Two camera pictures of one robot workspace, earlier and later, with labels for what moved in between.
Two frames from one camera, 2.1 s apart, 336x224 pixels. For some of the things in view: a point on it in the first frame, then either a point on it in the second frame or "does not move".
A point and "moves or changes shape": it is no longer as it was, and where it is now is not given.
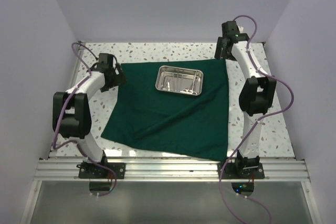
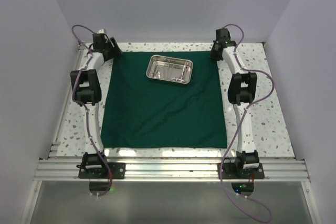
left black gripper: x=119 y=78 to x=115 y=51
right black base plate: x=240 y=170 does not move
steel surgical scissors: x=190 y=88 to x=181 y=79
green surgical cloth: x=191 y=124 moves or changes shape
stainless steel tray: x=179 y=80 to x=170 y=68
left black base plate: x=88 y=170 does not move
